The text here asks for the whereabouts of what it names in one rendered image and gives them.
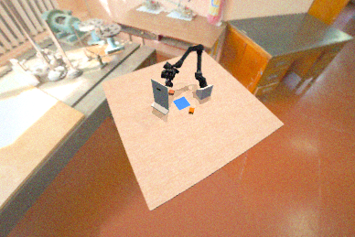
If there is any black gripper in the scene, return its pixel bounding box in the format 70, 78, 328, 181
165, 69, 176, 88

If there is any blue flat square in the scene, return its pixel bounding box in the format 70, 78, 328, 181
173, 97, 190, 110

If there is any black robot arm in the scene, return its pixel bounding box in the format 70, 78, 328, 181
161, 44, 209, 88

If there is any light grey flat panel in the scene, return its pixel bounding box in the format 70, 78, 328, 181
151, 79, 169, 115

